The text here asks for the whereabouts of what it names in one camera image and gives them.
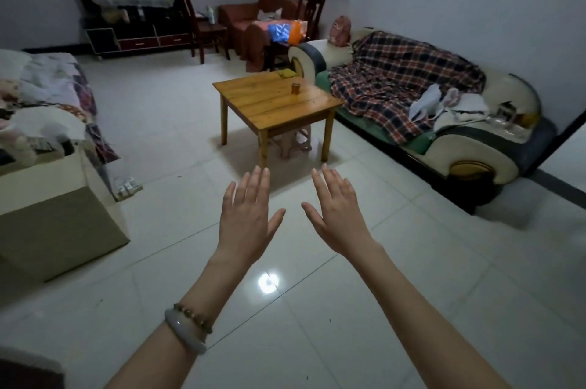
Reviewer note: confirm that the person's right thumb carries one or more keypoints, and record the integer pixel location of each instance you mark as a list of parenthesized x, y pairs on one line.
[(312, 217)]

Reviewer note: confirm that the person's left thumb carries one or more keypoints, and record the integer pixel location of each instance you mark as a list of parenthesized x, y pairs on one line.
[(276, 221)]

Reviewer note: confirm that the square wooden table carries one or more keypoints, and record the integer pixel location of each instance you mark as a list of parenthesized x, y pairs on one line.
[(274, 100)]

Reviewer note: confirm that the white power strip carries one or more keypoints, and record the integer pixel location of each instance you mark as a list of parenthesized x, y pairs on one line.
[(128, 188)]

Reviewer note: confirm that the small table with brown cloth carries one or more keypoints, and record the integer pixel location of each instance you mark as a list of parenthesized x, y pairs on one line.
[(255, 43)]

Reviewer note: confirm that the pink backpack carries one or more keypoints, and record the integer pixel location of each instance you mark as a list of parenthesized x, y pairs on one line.
[(340, 31)]

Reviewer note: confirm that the person's left forearm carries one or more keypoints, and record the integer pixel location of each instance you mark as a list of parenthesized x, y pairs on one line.
[(183, 333)]

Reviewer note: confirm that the cream and black sofa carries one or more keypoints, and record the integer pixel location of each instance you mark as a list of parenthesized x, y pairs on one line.
[(471, 159)]

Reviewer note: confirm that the orange plastic bag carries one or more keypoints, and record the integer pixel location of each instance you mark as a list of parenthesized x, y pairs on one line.
[(295, 32)]

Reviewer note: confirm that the person's left middle finger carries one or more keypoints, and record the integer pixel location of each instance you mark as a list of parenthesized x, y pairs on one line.
[(255, 187)]

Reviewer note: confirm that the green yellow cloth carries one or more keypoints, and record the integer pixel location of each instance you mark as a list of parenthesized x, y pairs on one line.
[(288, 74)]

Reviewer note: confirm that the bed with beige base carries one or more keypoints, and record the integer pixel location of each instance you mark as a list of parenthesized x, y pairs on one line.
[(50, 214)]

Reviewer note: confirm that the white clothing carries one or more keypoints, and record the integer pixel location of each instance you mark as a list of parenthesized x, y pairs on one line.
[(462, 104)]

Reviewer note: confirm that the floral quilt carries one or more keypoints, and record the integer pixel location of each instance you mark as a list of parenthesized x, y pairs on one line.
[(50, 82)]

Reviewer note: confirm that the brown armchair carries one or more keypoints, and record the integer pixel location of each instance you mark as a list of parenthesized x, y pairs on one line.
[(238, 17)]

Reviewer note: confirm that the dark wooden chair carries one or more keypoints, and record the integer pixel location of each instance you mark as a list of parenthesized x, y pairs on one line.
[(201, 31), (312, 6)]

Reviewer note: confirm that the pale green bottle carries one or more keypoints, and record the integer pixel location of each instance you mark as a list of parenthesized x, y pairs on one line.
[(210, 13)]

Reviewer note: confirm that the blue plastic bag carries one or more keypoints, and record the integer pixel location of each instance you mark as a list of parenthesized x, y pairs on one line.
[(278, 32)]

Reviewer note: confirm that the person's right forearm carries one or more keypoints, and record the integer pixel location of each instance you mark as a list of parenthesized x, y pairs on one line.
[(421, 324)]

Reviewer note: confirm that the person's right little finger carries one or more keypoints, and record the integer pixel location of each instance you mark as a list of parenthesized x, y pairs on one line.
[(351, 198)]

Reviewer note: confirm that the person's right hand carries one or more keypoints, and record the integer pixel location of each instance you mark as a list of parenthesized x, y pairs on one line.
[(343, 224)]

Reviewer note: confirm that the person's left hand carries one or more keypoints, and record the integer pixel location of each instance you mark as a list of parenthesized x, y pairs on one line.
[(242, 228)]

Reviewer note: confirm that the white plastic bag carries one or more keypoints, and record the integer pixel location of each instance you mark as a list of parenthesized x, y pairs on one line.
[(270, 15)]

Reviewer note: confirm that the person's left little finger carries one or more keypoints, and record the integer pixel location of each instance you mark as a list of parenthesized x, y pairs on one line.
[(227, 198)]

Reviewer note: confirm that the dark television cabinet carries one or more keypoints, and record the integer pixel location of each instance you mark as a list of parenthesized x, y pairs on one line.
[(137, 38)]

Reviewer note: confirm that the small pale stool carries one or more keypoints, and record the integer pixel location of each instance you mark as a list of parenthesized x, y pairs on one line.
[(295, 141)]

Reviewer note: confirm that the pale jade bangle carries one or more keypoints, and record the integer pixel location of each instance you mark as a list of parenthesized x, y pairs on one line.
[(183, 333)]

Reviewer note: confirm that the plaid blanket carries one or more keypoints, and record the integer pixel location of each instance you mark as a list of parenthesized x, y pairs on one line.
[(389, 72)]

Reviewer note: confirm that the person's right middle finger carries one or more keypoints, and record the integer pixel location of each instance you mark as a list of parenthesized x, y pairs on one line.
[(330, 185)]

